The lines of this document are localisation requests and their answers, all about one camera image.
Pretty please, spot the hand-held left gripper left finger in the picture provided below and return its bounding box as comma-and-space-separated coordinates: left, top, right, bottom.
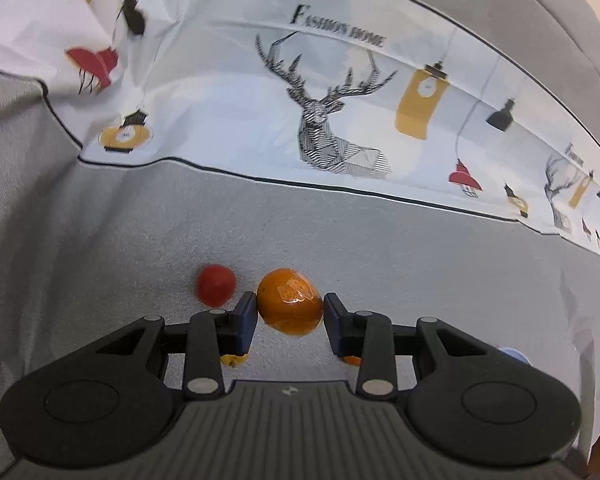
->
96, 291, 257, 402

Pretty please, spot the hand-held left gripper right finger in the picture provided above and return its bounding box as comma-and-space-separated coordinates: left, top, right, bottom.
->
324, 292, 501, 401

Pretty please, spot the orange tangerine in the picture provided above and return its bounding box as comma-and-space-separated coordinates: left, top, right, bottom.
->
256, 268, 325, 337

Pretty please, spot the light blue plate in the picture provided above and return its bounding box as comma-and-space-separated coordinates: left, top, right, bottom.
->
497, 347, 532, 365

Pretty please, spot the small red fruit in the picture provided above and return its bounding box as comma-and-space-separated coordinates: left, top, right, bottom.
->
197, 265, 237, 307

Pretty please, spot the grey tablecloth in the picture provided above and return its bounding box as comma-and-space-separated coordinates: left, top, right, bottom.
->
0, 67, 600, 480

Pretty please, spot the deer and lantern printed cloth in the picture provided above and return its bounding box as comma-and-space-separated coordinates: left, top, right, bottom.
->
0, 0, 600, 258

